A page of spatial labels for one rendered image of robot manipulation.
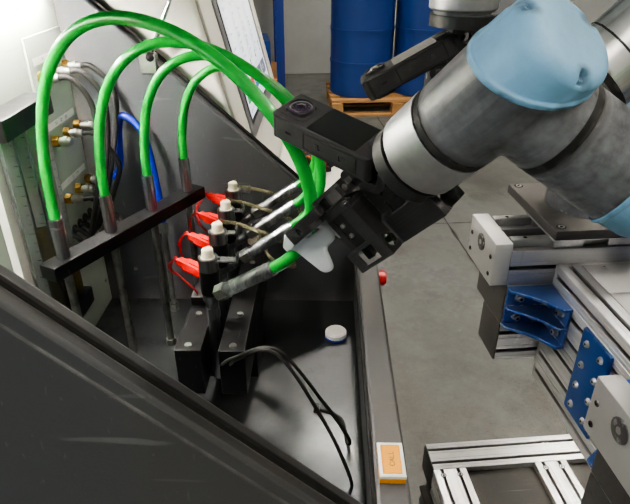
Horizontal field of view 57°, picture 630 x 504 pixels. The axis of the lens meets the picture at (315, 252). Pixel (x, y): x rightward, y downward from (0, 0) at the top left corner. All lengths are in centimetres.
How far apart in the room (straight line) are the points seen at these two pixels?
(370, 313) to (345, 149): 50
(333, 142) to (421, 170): 10
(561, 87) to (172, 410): 37
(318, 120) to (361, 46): 497
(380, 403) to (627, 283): 56
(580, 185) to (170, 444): 38
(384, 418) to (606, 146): 47
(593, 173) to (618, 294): 71
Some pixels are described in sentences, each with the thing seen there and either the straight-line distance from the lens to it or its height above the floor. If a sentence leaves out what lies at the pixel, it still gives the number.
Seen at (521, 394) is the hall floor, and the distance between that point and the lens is 234.
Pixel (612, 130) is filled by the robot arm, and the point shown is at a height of 138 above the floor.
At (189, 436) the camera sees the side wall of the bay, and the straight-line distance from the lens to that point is 52.
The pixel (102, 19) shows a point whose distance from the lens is 68.
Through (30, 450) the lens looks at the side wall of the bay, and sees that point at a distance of 58.
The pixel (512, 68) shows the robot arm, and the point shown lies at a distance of 39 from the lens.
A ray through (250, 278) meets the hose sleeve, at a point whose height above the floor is 114.
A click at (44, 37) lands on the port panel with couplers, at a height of 135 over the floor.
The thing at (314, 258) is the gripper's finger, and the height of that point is 120.
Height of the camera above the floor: 150
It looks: 29 degrees down
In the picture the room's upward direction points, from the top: straight up
